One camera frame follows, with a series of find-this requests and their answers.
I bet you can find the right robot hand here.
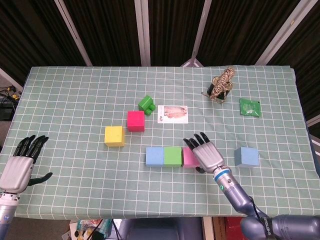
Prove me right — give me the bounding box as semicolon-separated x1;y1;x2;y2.
183;132;225;174

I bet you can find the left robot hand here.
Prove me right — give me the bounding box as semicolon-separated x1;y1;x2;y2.
0;135;53;195

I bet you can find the pink cube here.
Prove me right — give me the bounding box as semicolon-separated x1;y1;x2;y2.
181;146;202;169

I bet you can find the green cube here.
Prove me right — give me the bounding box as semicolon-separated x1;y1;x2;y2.
163;146;183;168

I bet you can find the blue cube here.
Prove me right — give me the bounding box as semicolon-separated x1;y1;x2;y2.
145;146;165;168
234;146;260;168

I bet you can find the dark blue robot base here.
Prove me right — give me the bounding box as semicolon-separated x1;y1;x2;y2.
117;217;203;240

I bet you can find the white picture card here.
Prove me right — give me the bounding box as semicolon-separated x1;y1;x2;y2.
157;105;189;125

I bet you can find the black electronics box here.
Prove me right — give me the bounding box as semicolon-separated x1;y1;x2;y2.
0;106;13;121

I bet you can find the dark green gift box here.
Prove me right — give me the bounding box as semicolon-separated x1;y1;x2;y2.
207;81;233;102

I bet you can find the green foil packet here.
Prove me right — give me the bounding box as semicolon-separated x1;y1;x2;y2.
239;97;262;118

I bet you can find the white table leg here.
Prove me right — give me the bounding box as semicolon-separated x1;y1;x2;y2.
201;216;213;240

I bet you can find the red box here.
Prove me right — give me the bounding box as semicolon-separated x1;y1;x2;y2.
224;216;245;240

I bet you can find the red cube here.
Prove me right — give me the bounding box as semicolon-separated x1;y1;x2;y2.
126;110;146;133

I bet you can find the green plastic toy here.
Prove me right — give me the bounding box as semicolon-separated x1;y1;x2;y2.
138;94;156;116

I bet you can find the green checkered tablecloth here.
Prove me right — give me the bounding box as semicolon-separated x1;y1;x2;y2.
0;64;320;221

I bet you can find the yellow cube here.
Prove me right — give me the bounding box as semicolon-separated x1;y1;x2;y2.
104;125;126;148

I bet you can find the teal snack packet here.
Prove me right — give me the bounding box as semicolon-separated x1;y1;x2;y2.
76;219;113;236

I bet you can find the dark brown curtain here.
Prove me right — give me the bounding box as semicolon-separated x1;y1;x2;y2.
0;0;320;121

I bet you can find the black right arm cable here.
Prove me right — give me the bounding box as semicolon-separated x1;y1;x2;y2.
248;197;268;223

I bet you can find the braided beige rope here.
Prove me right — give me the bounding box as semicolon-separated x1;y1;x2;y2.
201;66;236;105

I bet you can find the yellow black cable bundle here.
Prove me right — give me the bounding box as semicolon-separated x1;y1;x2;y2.
0;84;22;101

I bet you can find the black strap on right arm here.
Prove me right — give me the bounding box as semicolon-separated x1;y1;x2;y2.
261;216;273;238

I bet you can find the grey post foot bracket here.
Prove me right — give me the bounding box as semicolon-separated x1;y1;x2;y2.
179;57;205;68

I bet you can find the white double frame post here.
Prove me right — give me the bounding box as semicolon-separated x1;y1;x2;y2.
134;0;152;67

